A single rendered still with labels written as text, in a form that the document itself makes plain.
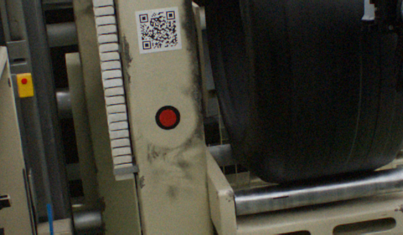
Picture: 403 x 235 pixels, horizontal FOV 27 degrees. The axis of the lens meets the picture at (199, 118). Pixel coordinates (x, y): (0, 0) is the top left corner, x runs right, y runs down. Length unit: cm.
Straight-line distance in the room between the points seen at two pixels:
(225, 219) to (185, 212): 13
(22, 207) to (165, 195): 39
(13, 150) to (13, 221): 11
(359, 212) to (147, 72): 46
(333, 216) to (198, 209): 25
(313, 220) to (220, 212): 18
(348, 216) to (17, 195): 61
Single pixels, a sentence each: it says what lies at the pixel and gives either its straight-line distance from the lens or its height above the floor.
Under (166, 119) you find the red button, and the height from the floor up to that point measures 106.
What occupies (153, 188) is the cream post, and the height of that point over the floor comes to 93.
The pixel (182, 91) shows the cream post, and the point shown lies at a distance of 149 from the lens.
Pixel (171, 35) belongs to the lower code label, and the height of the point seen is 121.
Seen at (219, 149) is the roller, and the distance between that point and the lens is 175.
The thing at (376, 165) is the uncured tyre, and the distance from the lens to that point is 152.
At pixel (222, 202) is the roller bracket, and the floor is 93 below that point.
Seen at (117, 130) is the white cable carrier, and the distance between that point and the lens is 151.
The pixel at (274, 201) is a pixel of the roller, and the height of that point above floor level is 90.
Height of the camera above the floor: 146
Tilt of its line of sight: 16 degrees down
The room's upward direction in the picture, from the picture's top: 5 degrees counter-clockwise
